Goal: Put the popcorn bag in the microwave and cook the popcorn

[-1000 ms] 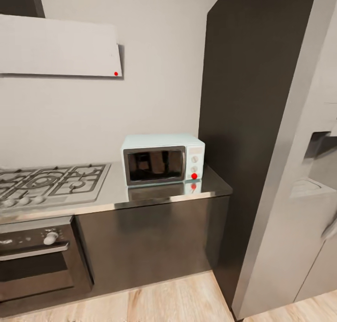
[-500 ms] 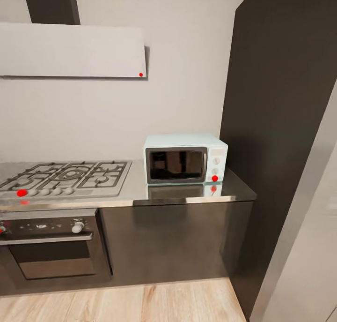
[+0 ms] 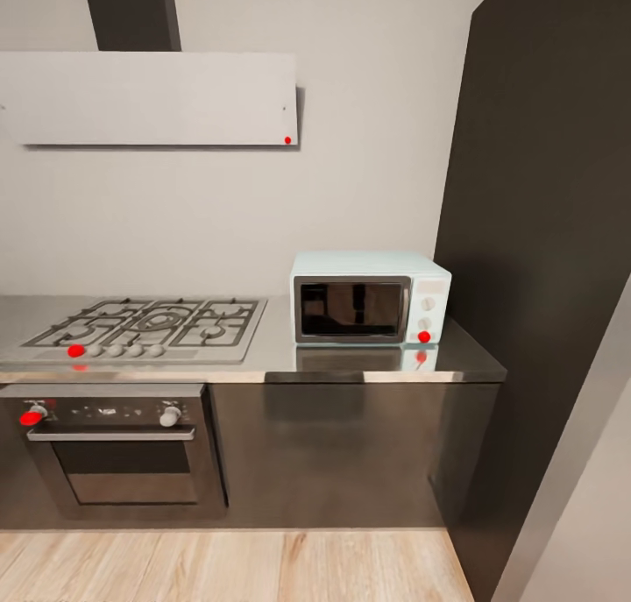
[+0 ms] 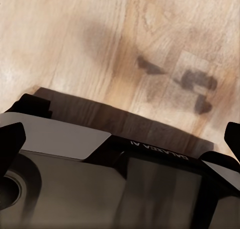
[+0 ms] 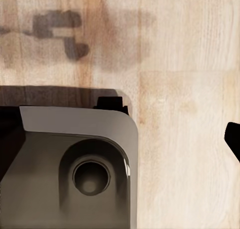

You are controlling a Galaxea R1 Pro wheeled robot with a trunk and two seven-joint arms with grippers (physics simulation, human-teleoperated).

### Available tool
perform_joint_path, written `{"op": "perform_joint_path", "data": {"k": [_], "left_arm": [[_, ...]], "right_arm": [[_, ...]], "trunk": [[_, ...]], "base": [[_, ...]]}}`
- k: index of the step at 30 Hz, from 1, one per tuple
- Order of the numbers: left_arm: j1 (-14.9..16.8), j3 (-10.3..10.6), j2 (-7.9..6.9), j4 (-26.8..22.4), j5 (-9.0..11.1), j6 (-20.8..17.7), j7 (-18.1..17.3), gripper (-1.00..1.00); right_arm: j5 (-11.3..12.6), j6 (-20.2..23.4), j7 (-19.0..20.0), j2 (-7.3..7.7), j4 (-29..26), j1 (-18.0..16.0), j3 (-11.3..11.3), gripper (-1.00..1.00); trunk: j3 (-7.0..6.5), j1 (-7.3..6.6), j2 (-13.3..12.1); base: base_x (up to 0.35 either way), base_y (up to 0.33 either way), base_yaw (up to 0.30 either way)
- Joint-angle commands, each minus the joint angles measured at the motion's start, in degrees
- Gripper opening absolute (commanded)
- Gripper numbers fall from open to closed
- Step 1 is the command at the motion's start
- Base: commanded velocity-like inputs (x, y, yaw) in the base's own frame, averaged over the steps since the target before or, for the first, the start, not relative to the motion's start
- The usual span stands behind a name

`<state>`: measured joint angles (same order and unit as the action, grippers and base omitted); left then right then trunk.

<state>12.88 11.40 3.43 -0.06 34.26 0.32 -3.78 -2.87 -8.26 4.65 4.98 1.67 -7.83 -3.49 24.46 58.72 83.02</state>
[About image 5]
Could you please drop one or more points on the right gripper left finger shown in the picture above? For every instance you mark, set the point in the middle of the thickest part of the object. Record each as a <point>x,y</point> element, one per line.
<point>12,139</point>

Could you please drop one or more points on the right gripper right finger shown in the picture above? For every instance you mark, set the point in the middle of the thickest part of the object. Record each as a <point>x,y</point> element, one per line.
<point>232,138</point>

